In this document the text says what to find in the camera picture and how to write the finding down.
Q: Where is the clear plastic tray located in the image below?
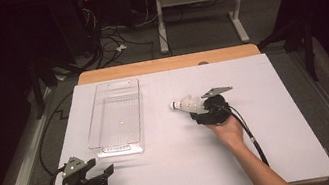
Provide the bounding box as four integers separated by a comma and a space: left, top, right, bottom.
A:
77, 77, 152, 163

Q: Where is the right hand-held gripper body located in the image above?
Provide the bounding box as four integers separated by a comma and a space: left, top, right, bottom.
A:
200, 84, 239, 127

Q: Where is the black metal stand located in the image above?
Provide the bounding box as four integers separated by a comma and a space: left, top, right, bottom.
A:
24, 53, 66, 121
253, 13, 322, 91

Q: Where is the person's right hand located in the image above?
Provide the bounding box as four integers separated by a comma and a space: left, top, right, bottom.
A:
206, 113, 248, 157

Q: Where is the white plug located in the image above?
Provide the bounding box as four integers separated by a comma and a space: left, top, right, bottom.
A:
114, 43, 129, 53

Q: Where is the white table cover board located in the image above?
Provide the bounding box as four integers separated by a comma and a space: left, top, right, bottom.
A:
27, 44, 329, 185

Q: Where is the black floor cable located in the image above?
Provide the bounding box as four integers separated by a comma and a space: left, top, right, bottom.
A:
29, 90, 88, 177

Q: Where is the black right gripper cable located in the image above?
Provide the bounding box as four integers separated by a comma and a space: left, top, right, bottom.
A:
210, 96, 271, 176

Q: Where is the tangle of floor cables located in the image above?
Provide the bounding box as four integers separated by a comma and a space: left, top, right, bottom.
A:
72, 17, 158, 73

